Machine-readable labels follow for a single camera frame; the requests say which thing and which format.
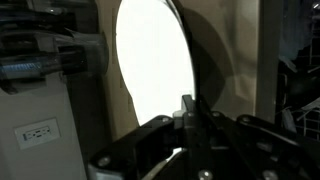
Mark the white wall outlet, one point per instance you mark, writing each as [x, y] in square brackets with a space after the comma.
[37, 133]

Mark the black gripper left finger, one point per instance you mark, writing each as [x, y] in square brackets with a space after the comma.
[140, 146]

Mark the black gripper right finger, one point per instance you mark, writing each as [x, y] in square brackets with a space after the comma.
[260, 150]

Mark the white round plate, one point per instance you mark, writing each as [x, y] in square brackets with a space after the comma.
[153, 60]

